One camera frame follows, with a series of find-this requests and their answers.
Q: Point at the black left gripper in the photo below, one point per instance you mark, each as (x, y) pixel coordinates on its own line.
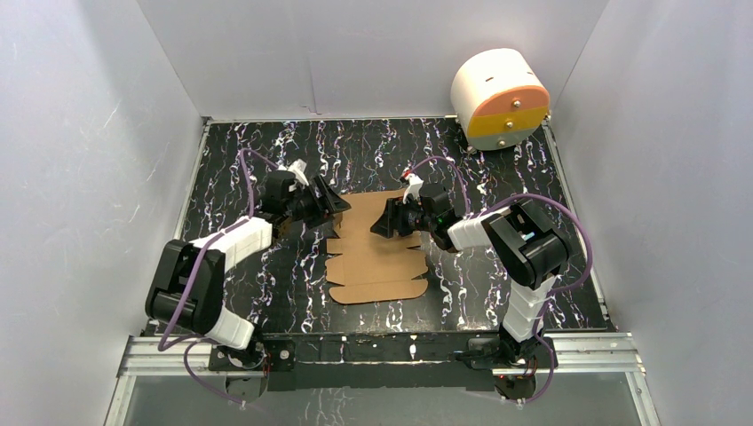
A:
(316, 200)

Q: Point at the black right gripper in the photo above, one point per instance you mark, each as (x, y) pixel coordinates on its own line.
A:
(384, 226)

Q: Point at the brown cardboard box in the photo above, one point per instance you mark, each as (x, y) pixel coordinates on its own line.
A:
(364, 267)

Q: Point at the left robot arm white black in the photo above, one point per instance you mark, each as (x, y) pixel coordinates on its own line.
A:
(188, 286)

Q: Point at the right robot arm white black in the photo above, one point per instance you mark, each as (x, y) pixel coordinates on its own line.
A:
(532, 251)

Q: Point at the white cylinder orange yellow face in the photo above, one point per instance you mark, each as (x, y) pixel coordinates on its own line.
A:
(498, 99)

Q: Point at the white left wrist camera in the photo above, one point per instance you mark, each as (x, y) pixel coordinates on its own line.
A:
(297, 167)

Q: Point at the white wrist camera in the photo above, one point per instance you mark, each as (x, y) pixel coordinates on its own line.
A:
(413, 185)
(297, 167)

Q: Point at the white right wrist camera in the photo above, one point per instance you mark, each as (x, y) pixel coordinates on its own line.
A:
(413, 185)

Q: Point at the aluminium front rail frame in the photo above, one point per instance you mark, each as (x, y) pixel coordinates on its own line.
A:
(600, 381)

